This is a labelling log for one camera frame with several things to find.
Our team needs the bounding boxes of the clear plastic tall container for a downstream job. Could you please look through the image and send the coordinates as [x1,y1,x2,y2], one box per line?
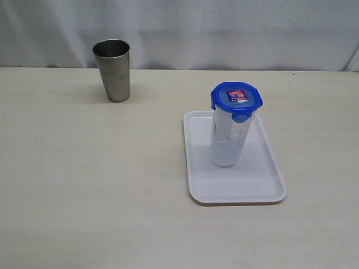
[210,107,254,168]

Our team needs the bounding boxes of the blue plastic lid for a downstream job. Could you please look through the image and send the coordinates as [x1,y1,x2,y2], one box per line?
[210,82,263,123]

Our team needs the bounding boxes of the stainless steel cup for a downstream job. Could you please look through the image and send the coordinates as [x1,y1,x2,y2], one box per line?
[93,39,130,103]

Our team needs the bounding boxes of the white plastic tray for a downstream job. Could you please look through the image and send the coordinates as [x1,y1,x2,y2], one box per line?
[183,110,287,206]

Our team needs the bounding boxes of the white backdrop curtain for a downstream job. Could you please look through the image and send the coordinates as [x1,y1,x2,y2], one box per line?
[1,1,358,72]

